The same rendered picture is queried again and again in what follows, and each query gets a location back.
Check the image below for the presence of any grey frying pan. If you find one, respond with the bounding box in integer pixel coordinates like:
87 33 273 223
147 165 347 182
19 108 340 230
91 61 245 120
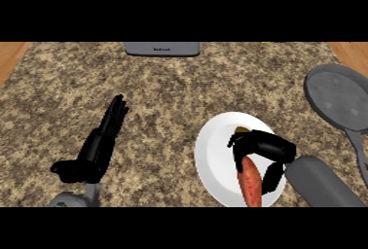
303 63 368 191

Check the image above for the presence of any grey flat appliance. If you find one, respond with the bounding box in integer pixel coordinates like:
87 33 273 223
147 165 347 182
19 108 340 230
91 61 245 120
124 42 202 58

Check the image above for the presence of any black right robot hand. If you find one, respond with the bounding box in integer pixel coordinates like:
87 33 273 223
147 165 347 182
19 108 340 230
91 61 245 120
226 128 297 196

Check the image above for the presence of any white plate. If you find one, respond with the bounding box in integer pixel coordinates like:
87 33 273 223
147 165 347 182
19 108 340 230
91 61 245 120
193 111 288 208

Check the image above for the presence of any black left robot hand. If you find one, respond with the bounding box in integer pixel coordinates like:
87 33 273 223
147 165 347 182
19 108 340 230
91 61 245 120
48 93 131 185

